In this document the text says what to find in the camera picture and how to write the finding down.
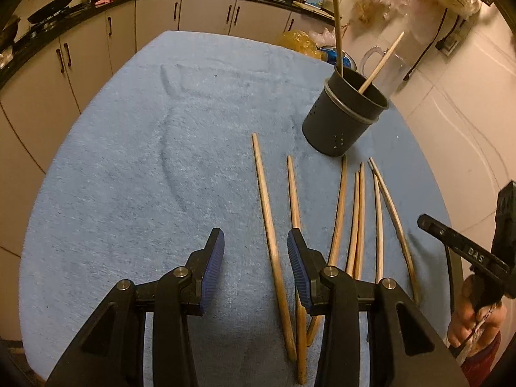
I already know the clear glass pitcher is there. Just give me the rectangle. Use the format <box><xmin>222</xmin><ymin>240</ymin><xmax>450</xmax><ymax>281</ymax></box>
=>
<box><xmin>361</xmin><ymin>44</ymin><xmax>407</xmax><ymax>94</ymax></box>

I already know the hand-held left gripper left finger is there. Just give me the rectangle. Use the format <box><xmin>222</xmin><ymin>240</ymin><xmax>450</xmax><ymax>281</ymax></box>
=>
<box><xmin>46</xmin><ymin>228</ymin><xmax>225</xmax><ymax>387</ymax></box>

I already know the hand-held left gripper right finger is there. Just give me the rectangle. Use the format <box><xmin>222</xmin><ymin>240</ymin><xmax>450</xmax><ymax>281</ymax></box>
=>
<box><xmin>287</xmin><ymin>228</ymin><xmax>478</xmax><ymax>387</ymax></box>

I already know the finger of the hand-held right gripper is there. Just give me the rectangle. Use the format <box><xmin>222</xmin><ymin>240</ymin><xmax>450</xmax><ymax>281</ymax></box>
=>
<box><xmin>417</xmin><ymin>214</ymin><xmax>464</xmax><ymax>253</ymax></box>

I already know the black power cable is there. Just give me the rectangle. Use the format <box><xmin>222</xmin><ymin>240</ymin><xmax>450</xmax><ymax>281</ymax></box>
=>
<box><xmin>403</xmin><ymin>8</ymin><xmax>460</xmax><ymax>81</ymax></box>

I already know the blue towel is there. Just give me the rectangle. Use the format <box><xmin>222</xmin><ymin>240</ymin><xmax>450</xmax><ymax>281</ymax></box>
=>
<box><xmin>18</xmin><ymin>30</ymin><xmax>464</xmax><ymax>387</ymax></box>

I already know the white plastic bag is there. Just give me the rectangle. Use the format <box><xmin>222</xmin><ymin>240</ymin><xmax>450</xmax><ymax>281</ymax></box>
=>
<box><xmin>308</xmin><ymin>28</ymin><xmax>336</xmax><ymax>47</ymax></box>

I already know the person's right hand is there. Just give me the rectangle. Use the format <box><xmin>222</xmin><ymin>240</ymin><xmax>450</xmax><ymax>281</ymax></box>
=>
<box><xmin>447</xmin><ymin>276</ymin><xmax>506</xmax><ymax>349</ymax></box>

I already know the black chopstick holder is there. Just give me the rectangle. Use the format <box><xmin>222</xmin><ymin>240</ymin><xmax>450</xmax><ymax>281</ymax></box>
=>
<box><xmin>302</xmin><ymin>66</ymin><xmax>390</xmax><ymax>157</ymax></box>

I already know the wooden chopstick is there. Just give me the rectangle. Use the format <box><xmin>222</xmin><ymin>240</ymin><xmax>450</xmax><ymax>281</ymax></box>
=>
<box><xmin>354</xmin><ymin>162</ymin><xmax>366</xmax><ymax>281</ymax></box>
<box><xmin>373</xmin><ymin>173</ymin><xmax>384</xmax><ymax>283</ymax></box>
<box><xmin>369</xmin><ymin>157</ymin><xmax>418</xmax><ymax>304</ymax></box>
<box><xmin>346</xmin><ymin>172</ymin><xmax>360</xmax><ymax>278</ymax></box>
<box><xmin>306</xmin><ymin>155</ymin><xmax>347</xmax><ymax>347</ymax></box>
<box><xmin>331</xmin><ymin>0</ymin><xmax>344</xmax><ymax>76</ymax></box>
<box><xmin>252</xmin><ymin>133</ymin><xmax>297</xmax><ymax>361</ymax></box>
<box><xmin>358</xmin><ymin>31</ymin><xmax>405</xmax><ymax>94</ymax></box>

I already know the wooden cutting board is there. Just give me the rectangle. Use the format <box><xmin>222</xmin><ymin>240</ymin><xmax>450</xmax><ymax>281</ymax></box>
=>
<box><xmin>292</xmin><ymin>0</ymin><xmax>335</xmax><ymax>21</ymax></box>

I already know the blue plastic bag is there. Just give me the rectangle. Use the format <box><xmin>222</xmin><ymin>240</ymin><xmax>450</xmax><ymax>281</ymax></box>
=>
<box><xmin>318</xmin><ymin>46</ymin><xmax>357</xmax><ymax>70</ymax></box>

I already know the wall socket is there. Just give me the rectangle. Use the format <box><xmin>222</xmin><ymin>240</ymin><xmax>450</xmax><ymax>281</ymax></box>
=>
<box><xmin>435</xmin><ymin>28</ymin><xmax>473</xmax><ymax>55</ymax></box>

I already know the yellow plastic bag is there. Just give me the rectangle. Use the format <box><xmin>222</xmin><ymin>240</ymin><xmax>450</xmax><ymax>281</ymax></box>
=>
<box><xmin>278</xmin><ymin>29</ymin><xmax>323</xmax><ymax>59</ymax></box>

